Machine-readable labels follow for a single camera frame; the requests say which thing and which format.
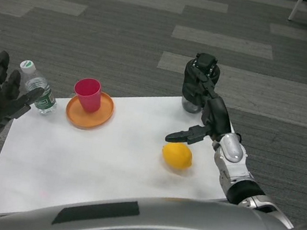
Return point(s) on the red plastic cup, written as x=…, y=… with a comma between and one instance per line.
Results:
x=87, y=96

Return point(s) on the clear plastic water bottle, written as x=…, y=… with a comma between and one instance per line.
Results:
x=41, y=88

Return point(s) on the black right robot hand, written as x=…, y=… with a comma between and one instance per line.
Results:
x=217, y=116

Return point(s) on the orange round plate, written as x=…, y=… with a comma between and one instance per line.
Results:
x=78, y=119

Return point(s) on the black lidded jar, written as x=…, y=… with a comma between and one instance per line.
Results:
x=188, y=92

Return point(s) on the yellow lemon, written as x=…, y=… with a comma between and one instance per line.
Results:
x=177, y=156

